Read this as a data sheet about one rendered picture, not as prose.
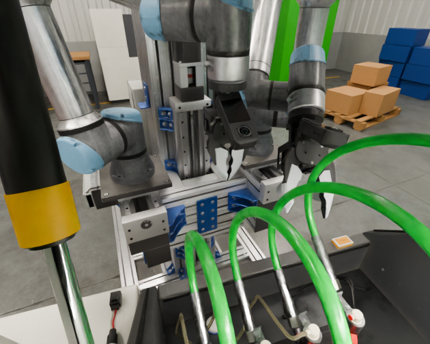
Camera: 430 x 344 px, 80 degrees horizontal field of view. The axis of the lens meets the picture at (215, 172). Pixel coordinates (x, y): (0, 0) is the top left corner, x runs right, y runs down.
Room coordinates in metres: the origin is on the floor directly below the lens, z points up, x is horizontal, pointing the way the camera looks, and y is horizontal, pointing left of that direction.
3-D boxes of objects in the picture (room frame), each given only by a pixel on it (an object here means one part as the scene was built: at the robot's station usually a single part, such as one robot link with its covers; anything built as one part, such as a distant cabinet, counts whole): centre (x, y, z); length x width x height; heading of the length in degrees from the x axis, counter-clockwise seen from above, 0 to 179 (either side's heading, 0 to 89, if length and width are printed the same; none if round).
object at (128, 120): (0.75, 0.29, 1.20); 0.13 x 0.12 x 0.14; 158
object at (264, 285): (0.45, -0.16, 0.87); 0.62 x 0.04 x 0.16; 107
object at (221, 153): (0.48, -0.01, 1.25); 0.06 x 0.03 x 0.09; 16
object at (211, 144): (0.46, -0.01, 1.29); 0.05 x 0.02 x 0.09; 106
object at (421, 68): (5.69, -4.11, 0.61); 1.26 x 0.48 x 1.22; 23
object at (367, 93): (4.20, -2.42, 0.39); 1.20 x 0.85 x 0.79; 125
